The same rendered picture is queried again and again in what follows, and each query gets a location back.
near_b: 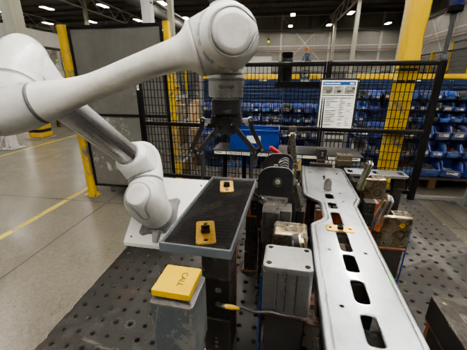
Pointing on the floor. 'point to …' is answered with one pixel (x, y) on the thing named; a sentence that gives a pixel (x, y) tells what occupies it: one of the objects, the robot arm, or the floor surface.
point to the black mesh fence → (308, 114)
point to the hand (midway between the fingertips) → (226, 173)
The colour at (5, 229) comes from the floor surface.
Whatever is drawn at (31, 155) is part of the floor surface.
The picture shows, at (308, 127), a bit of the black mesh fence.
